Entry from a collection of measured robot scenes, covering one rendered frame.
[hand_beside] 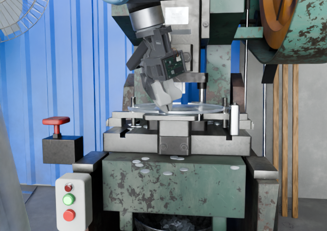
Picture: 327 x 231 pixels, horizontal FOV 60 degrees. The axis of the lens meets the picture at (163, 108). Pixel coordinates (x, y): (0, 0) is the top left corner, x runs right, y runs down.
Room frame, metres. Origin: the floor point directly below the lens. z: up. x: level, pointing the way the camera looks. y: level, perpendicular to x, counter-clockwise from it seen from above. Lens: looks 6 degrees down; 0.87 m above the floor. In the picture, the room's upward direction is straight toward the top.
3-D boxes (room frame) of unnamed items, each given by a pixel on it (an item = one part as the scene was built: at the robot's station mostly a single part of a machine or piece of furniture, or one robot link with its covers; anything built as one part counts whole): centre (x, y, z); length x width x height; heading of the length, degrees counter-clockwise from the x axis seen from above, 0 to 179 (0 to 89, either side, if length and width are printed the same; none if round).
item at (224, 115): (0.97, -0.22, 0.76); 0.17 x 0.06 x 0.10; 83
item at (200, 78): (0.99, -0.05, 0.86); 0.20 x 0.16 x 0.05; 83
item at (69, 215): (0.66, 0.23, 0.54); 0.03 x 0.01 x 0.03; 83
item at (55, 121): (0.80, 0.30, 0.72); 0.07 x 0.06 x 0.08; 173
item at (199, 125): (0.99, -0.05, 0.72); 0.20 x 0.16 x 0.03; 83
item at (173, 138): (0.81, -0.03, 0.72); 0.25 x 0.14 x 0.14; 173
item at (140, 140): (0.99, -0.05, 0.68); 0.45 x 0.30 x 0.06; 83
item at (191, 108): (0.86, -0.04, 0.78); 0.29 x 0.29 x 0.01
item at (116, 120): (1.01, 0.12, 0.76); 0.17 x 0.06 x 0.10; 83
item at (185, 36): (0.94, -0.05, 1.04); 0.17 x 0.15 x 0.30; 173
